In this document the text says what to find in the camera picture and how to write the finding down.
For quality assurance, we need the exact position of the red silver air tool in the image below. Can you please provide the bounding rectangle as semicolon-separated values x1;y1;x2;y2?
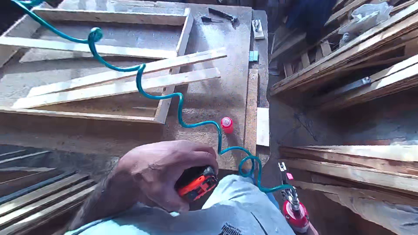
278;162;310;233

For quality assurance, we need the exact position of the clear plastic bag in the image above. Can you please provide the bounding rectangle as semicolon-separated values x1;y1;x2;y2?
338;2;394;45

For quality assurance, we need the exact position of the pile of long battens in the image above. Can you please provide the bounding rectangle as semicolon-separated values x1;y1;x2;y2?
0;149;98;235

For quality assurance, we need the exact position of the pale wooden slat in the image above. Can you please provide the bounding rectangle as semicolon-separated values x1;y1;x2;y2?
12;67;221;109
27;48;227;98

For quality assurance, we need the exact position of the orange black tape measure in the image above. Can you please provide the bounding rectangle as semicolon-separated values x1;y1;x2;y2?
176;166;218;202

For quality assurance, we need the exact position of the white rectangular board piece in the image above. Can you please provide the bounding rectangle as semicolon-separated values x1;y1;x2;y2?
256;107;270;147

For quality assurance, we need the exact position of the black hammer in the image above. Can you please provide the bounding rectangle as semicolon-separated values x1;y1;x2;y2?
208;8;238;25

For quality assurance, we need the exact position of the person's body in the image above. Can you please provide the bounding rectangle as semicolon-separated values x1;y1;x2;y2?
64;174;296;235

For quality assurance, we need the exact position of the person's left hand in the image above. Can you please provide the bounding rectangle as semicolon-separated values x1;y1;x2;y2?
117;140;219;213

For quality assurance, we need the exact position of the person's left forearm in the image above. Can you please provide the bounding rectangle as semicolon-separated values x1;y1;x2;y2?
60;160;141;235

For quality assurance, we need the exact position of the red plastic bottle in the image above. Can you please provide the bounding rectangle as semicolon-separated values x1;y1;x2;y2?
221;117;234;134

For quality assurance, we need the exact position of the pile of rough planks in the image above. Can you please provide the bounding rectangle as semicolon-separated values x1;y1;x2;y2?
278;145;418;235

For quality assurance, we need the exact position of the teal coiled air hose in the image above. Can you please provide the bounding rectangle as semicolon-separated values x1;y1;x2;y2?
11;0;296;193

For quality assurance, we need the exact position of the rectangular wooden frame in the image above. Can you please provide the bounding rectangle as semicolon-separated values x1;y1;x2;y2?
0;8;194;124

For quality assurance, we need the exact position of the brown narrow wooden plank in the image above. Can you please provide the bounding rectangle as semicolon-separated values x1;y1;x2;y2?
244;69;259;156

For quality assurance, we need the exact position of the small pale block with clip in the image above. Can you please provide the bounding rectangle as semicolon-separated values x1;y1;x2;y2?
252;20;265;40

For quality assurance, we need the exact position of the stacked timber on rack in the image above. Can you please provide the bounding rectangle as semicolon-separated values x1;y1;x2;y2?
269;0;418;110

